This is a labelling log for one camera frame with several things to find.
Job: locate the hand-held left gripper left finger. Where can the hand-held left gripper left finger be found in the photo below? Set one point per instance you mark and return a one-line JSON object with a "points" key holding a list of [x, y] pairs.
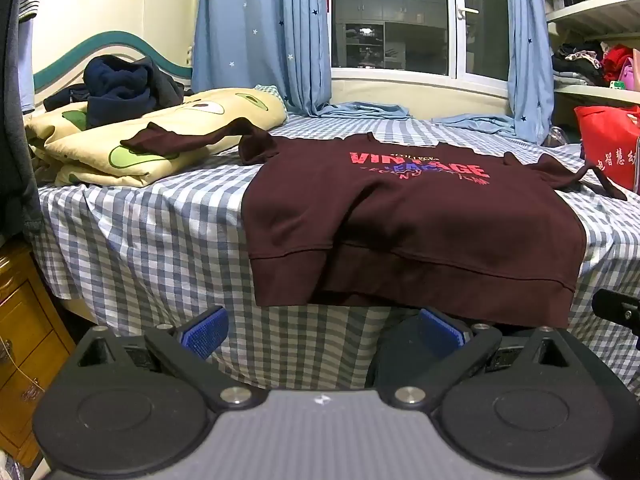
{"points": [[201, 340]]}

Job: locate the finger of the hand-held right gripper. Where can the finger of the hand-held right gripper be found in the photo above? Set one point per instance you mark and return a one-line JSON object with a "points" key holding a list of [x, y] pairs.
{"points": [[617, 312]]}

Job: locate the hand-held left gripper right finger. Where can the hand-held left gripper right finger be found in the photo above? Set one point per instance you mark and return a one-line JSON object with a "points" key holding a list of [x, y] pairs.
{"points": [[440, 328]]}

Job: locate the maroon printed sweatshirt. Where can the maroon printed sweatshirt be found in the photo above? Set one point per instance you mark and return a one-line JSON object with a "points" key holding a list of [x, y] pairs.
{"points": [[400, 220]]}

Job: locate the red clothes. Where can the red clothes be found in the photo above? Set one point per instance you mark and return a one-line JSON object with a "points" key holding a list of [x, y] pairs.
{"points": [[615, 60]]}

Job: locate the dark and leopard clothes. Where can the dark and leopard clothes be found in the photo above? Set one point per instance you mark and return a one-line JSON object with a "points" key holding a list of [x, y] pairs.
{"points": [[575, 60]]}

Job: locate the dark navy clothes pile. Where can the dark navy clothes pile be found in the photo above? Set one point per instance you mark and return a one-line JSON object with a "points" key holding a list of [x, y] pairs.
{"points": [[120, 90]]}

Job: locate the dark hanging clothes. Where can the dark hanging clothes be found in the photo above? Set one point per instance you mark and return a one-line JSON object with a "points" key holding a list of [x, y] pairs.
{"points": [[15, 135]]}

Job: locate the bed with checkered sheet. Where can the bed with checkered sheet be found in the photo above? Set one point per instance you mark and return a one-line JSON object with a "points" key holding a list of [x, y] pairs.
{"points": [[150, 240]]}

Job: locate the red shopping bag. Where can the red shopping bag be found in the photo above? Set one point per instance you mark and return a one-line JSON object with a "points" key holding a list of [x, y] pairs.
{"points": [[610, 140]]}

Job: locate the wooden nightstand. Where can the wooden nightstand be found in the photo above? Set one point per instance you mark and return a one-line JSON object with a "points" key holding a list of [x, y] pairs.
{"points": [[25, 335]]}

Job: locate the clear plastic item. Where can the clear plastic item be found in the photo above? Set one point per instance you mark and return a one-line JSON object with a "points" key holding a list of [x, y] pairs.
{"points": [[557, 137]]}

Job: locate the avocado print folded quilt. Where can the avocado print folded quilt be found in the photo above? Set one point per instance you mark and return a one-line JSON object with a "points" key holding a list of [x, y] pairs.
{"points": [[100, 161]]}

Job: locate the pink bag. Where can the pink bag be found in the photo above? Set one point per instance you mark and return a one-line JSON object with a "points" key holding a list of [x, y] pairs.
{"points": [[631, 75]]}

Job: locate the green checked pillow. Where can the green checked pillow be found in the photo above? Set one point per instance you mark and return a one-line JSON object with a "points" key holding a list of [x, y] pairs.
{"points": [[270, 94]]}

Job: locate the blue star curtain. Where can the blue star curtain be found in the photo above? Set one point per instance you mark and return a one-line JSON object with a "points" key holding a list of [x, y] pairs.
{"points": [[250, 25], [525, 35]]}

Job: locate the white shelf unit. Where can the white shelf unit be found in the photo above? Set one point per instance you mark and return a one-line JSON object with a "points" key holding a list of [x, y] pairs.
{"points": [[595, 10]]}

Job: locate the cream and teal headboard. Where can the cream and teal headboard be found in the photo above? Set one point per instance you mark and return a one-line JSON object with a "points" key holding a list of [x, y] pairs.
{"points": [[65, 57]]}

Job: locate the white framed window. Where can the white framed window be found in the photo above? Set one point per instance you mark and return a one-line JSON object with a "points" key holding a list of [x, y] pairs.
{"points": [[390, 10]]}

